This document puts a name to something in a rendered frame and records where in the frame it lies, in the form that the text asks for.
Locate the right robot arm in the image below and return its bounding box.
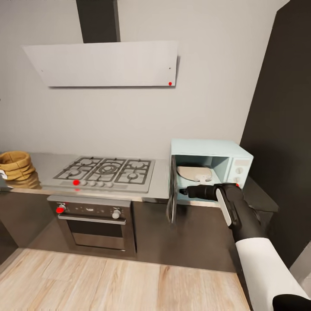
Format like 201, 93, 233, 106
178, 175, 311, 311

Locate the microwave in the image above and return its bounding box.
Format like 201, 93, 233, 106
166, 138, 254, 230

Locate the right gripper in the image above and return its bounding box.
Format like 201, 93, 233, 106
178, 184, 209, 200

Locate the popcorn bag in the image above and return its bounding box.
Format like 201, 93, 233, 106
0, 151, 36, 181

